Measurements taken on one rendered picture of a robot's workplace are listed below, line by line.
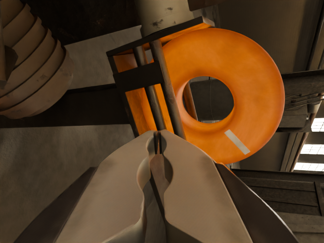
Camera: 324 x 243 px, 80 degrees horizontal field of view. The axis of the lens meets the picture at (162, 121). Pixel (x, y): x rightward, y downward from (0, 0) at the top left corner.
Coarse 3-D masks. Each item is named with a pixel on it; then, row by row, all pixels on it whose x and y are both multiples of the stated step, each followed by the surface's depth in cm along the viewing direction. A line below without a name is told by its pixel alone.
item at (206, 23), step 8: (200, 16) 17; (184, 24) 17; (192, 24) 17; (200, 24) 17; (208, 24) 19; (160, 32) 18; (168, 32) 18; (176, 32) 18; (184, 32) 19; (136, 40) 20; (144, 40) 19; (152, 40) 19; (168, 40) 23; (120, 48) 20; (128, 48) 20; (144, 48) 23
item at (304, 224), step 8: (280, 216) 199; (288, 216) 197; (296, 216) 195; (304, 216) 193; (312, 216) 191; (320, 216) 191; (288, 224) 190; (296, 224) 188; (304, 224) 188; (312, 224) 186; (320, 224) 185; (296, 232) 185; (304, 232) 182; (312, 232) 180; (320, 232) 178; (304, 240) 179; (312, 240) 178; (320, 240) 176
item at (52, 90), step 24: (0, 0) 19; (24, 24) 21; (24, 48) 21; (48, 48) 24; (24, 72) 22; (48, 72) 24; (72, 72) 27; (0, 96) 22; (24, 96) 23; (48, 96) 25
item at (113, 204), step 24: (144, 144) 11; (120, 168) 9; (144, 168) 10; (96, 192) 8; (120, 192) 8; (72, 216) 7; (96, 216) 7; (120, 216) 7; (144, 216) 8; (72, 240) 6; (96, 240) 6; (120, 240) 7; (144, 240) 8
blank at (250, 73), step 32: (192, 32) 19; (224, 32) 18; (192, 64) 20; (224, 64) 19; (256, 64) 18; (160, 96) 23; (256, 96) 19; (192, 128) 23; (224, 128) 22; (256, 128) 20; (224, 160) 23
